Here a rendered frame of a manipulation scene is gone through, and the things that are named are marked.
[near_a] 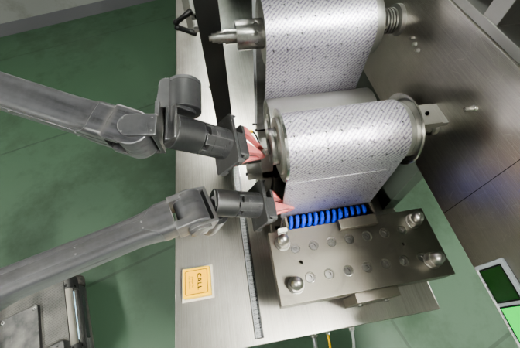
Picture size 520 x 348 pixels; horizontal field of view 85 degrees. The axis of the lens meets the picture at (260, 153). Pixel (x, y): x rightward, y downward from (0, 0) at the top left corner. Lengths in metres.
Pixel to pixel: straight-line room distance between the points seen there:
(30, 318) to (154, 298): 0.53
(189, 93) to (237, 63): 0.83
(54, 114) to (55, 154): 2.01
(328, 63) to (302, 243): 0.42
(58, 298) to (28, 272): 1.16
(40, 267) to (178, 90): 0.35
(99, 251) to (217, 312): 0.37
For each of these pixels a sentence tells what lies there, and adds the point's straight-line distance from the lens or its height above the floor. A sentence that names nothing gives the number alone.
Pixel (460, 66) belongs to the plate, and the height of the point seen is 1.38.
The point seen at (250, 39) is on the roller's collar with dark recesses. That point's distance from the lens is 0.65.
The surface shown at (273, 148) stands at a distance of 0.52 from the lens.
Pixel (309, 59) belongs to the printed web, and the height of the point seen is 1.31.
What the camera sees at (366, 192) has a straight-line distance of 0.73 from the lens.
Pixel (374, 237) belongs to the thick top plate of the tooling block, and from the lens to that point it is 0.76.
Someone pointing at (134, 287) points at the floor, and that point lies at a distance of 1.86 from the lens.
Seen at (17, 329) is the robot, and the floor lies 0.26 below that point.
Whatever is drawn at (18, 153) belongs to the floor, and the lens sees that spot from 2.71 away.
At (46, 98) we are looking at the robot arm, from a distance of 0.55.
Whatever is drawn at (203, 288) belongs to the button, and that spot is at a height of 0.92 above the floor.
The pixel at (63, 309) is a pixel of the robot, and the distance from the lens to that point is 1.73.
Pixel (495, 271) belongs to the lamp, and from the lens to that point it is 0.66.
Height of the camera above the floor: 1.71
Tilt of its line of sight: 56 degrees down
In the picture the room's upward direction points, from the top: straight up
